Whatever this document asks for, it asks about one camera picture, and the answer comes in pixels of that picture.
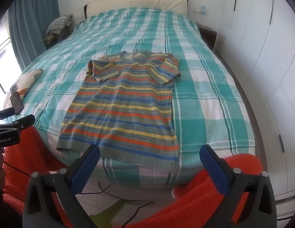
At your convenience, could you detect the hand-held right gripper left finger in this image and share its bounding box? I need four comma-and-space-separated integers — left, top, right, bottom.
22, 144, 101, 228

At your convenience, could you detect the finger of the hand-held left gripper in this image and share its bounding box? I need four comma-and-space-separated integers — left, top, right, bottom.
11, 114, 36, 131
0, 107, 15, 120

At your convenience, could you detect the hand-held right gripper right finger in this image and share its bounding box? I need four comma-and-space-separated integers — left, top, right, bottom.
199, 144, 278, 228

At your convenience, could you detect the striped knit sweater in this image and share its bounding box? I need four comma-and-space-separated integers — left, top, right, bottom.
56, 50, 181, 172

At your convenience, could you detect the black smartphone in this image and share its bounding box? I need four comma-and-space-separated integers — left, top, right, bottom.
10, 91, 24, 116

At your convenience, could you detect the patterned cushion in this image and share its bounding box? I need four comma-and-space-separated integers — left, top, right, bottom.
2, 69, 44, 111

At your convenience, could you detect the green floor item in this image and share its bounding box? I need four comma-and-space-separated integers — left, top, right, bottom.
89, 199, 127, 228

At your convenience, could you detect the window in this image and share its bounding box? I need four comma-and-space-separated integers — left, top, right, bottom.
0, 26, 22, 95

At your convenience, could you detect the teal plaid bedspread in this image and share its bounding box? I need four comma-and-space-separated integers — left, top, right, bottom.
3, 8, 256, 188

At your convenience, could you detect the blue curtain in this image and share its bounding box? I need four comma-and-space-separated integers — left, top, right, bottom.
7, 0, 61, 70

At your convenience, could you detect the folded grey checked blanket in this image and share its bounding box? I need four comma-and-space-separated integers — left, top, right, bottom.
45, 14, 74, 36

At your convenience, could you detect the white wardrobe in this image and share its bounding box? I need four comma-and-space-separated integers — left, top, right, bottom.
219, 0, 295, 199

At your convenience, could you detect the dark bedside table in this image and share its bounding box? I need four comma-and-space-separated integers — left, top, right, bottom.
197, 26, 218, 51

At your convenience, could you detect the cream padded headboard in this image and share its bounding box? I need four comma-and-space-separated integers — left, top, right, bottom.
84, 0, 189, 19

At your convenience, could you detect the white wall socket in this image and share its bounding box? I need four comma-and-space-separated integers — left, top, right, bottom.
194, 5, 209, 15

